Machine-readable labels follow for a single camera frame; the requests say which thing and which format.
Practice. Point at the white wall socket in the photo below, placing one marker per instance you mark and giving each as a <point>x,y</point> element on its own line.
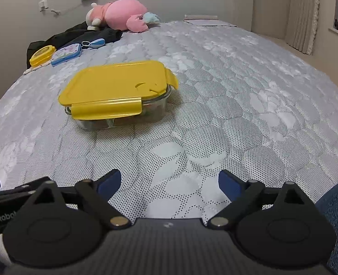
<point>43,5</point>

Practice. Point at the small yellow lidded container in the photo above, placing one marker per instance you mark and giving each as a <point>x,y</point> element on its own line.
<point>41,55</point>

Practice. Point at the white lace doily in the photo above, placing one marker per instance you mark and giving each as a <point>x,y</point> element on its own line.
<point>31,69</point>

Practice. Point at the blue floral tin box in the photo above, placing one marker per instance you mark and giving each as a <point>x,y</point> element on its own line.
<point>66,54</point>

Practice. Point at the beige curtain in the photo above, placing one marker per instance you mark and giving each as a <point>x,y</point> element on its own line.
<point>300,14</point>

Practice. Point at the pink plush toy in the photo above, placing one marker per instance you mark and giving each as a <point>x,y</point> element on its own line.
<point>120,14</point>

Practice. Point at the clear glass food container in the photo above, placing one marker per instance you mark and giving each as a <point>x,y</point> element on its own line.
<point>154,106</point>

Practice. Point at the person's right jeans leg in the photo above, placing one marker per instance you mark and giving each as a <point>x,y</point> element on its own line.
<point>337,220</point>

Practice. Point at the blue key fob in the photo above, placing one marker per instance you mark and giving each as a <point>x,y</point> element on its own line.
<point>96,43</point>

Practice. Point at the yellow container lid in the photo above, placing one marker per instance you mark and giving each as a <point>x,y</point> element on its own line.
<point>111,86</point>

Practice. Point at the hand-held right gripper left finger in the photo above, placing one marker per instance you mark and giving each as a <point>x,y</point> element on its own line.
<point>110,183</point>

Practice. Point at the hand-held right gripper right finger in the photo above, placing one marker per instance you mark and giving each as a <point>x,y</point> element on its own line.
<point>231,183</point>

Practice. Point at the white paper envelope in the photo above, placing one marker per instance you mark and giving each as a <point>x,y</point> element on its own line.
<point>209,20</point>

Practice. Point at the black clothing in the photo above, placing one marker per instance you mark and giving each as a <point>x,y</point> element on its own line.
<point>68,35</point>

